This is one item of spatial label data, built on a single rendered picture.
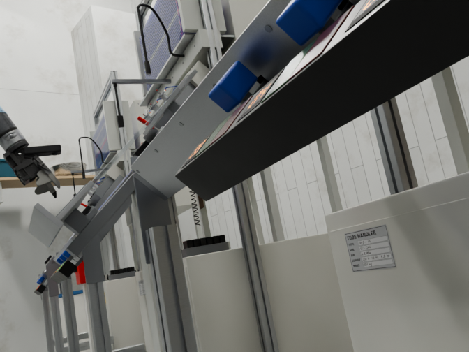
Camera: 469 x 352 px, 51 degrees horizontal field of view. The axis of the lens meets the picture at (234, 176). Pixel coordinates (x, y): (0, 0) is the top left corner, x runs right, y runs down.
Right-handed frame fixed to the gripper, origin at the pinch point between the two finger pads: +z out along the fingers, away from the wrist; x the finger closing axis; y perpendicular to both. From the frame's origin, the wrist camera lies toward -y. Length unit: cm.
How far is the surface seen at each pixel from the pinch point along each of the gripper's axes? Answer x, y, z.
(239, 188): 25, -41, 34
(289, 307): 21, -32, 75
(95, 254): 25.4, 7.4, 23.1
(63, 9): -481, -251, -275
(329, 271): 21, -53, 77
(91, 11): -411, -250, -226
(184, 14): 23, -66, -25
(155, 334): 49, 12, 46
